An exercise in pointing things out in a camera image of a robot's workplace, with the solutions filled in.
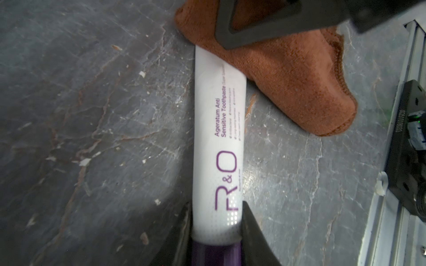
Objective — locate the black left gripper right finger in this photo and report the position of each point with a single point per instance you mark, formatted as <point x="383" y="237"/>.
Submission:
<point x="255" y="249"/>

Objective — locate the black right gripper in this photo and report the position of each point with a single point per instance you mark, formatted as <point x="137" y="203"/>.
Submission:
<point x="367" y="14"/>

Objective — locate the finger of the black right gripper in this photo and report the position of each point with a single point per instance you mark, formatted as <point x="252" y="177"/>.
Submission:
<point x="298" y="16"/>

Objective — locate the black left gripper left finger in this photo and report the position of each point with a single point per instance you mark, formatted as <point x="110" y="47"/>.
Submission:
<point x="176" y="250"/>

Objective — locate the white R&O purple cap tube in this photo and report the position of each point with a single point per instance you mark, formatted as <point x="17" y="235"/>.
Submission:
<point x="220" y="102"/>

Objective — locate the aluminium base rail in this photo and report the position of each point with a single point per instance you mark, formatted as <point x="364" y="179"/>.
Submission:
<point x="396" y="229"/>

